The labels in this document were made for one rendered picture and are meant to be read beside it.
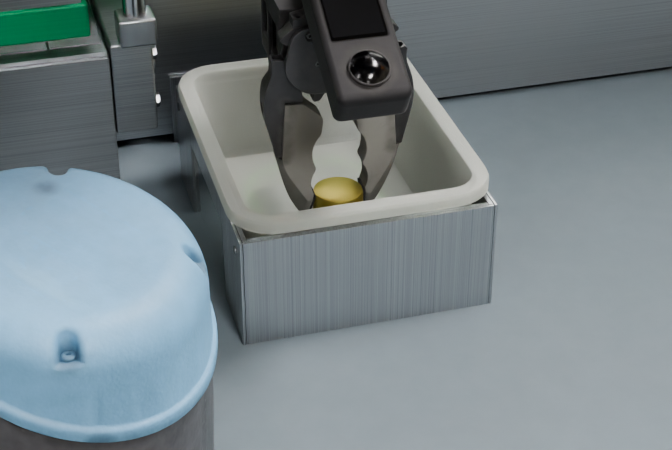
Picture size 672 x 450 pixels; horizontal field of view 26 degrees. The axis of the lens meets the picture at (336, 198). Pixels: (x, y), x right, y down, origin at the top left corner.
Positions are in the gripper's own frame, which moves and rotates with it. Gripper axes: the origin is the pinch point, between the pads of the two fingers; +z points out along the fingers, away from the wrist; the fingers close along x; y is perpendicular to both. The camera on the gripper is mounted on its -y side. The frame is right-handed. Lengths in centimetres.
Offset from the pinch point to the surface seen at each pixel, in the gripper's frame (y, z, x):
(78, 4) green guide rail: 12.6, -10.4, 15.2
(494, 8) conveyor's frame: 21.1, -2.6, -18.4
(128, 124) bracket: 10.8, -1.6, 12.7
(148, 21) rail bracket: 10.1, -9.8, 10.8
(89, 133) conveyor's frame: 10.7, -1.3, 15.5
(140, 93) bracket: 10.8, -4.0, 11.6
